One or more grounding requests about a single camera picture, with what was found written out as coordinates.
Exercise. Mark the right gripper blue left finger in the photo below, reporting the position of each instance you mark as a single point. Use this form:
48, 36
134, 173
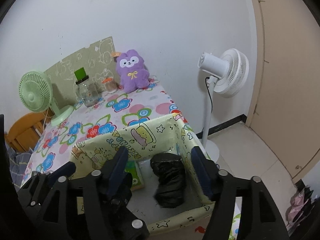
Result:
118, 173

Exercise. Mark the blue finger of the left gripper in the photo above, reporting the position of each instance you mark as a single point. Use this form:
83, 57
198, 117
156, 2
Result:
65, 170

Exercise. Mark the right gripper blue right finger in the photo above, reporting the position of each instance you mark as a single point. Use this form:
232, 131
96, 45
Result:
205, 171

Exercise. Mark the green tissue pack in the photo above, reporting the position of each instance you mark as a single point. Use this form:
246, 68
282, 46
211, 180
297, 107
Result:
132, 167

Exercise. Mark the grey plaid pillow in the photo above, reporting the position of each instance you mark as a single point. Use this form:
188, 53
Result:
18, 166

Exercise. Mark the yellow cartoon storage box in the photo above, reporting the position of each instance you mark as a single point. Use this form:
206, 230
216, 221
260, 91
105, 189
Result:
144, 140

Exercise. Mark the floral tablecloth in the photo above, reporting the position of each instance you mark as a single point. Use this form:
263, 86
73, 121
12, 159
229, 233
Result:
112, 112

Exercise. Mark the glass mason jar mug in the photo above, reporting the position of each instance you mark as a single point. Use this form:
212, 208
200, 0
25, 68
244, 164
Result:
86, 90

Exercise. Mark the toothpick jar orange lid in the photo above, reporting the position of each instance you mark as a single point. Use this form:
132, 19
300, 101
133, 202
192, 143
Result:
110, 85

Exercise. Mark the green desk fan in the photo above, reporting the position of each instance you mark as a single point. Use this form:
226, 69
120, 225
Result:
36, 93

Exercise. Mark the beige door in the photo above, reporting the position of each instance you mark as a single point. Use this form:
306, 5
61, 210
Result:
286, 112

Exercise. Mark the white standing fan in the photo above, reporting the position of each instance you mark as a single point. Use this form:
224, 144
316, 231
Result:
227, 75

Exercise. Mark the purple plush bunny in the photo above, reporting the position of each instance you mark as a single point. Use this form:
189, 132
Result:
133, 74

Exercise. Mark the green patterned board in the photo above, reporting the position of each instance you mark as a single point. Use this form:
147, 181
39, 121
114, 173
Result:
98, 63

